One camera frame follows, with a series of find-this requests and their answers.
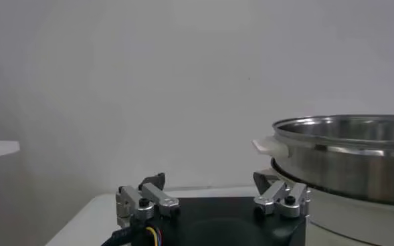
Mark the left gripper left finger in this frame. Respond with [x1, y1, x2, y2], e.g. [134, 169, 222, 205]
[115, 172, 181, 229]

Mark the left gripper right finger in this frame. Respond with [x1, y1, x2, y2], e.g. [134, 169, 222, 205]
[252, 170, 312, 219]

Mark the stainless steel steamer basket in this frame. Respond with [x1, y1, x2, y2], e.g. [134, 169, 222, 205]
[252, 114, 394, 207]

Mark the white electric cooker base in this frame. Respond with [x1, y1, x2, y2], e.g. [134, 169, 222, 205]
[270, 158, 394, 246]

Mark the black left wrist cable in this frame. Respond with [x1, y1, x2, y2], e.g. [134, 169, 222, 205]
[101, 225, 164, 246]

